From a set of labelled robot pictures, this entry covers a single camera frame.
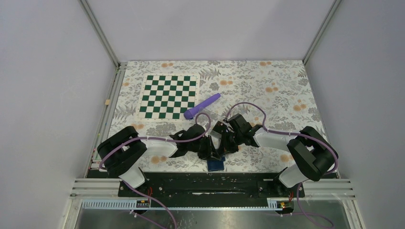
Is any clear plastic card box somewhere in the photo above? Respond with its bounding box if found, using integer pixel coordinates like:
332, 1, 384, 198
197, 108, 228, 148

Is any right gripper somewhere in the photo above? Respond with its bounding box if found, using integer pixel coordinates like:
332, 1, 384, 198
217, 129, 244, 156

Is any purple cylindrical tube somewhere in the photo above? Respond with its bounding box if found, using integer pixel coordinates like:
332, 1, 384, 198
183, 93, 221, 120

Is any white slotted cable duct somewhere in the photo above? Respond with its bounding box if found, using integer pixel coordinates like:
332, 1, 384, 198
82, 199, 295, 211

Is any blue leather card holder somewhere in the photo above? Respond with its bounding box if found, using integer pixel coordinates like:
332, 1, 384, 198
207, 156, 225, 172

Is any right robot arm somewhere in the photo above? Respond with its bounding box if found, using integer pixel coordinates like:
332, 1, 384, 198
217, 114, 338, 197

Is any floral tablecloth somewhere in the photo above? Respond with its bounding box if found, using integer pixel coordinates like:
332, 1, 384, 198
103, 60, 337, 174

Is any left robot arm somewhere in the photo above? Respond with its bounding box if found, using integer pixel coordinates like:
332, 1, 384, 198
96, 124, 215, 196

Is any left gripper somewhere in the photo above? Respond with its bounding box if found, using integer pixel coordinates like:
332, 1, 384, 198
188, 134, 221, 160

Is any green white chessboard mat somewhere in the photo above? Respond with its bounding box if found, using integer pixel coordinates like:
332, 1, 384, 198
134, 74, 200, 122

